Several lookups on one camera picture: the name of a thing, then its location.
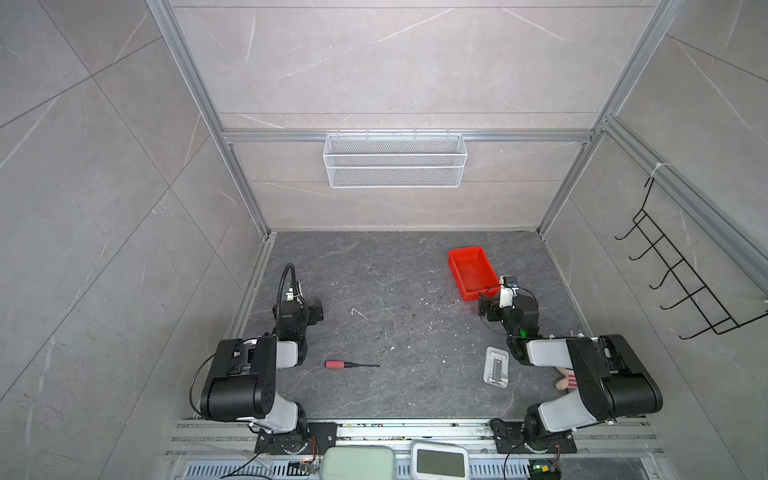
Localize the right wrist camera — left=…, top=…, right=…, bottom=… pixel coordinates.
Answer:
left=499, top=275, right=518, bottom=308

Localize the white display device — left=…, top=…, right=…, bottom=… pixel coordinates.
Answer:
left=410, top=442, right=470, bottom=480

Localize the pale green box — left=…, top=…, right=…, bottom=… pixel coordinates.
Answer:
left=319, top=446, right=397, bottom=480

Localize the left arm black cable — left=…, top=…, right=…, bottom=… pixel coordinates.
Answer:
left=275, top=262, right=299, bottom=313

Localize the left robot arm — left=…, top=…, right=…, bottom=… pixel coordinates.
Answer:
left=196, top=300, right=323, bottom=442

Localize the small plush doll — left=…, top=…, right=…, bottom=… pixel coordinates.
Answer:
left=555, top=367, right=578, bottom=392

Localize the red plastic bin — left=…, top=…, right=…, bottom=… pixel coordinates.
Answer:
left=448, top=246, right=500, bottom=302

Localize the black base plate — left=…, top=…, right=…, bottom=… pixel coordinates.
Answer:
left=488, top=418, right=577, bottom=454
left=254, top=422, right=339, bottom=456

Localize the red handled screwdriver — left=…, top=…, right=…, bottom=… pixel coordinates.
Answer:
left=324, top=360, right=379, bottom=370

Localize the white wire mesh basket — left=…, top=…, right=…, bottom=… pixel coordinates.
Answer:
left=323, top=133, right=468, bottom=189

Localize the clear plastic holder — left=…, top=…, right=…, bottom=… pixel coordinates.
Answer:
left=483, top=346, right=510, bottom=388

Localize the black wire hook rack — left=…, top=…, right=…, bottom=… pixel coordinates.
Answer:
left=614, top=178, right=767, bottom=340

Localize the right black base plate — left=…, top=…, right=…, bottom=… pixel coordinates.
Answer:
left=488, top=418, right=577, bottom=454

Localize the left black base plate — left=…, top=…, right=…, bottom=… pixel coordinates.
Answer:
left=254, top=422, right=339, bottom=456

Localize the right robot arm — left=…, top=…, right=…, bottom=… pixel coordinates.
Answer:
left=478, top=286, right=663, bottom=451

